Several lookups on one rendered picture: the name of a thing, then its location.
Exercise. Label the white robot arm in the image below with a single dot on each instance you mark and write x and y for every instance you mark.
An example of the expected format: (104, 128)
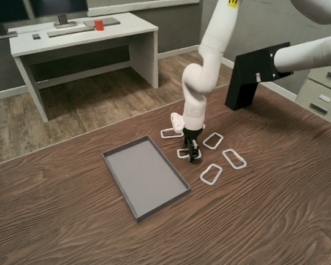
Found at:
(198, 82)

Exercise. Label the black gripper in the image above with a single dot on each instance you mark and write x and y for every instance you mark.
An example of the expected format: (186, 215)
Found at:
(191, 138)

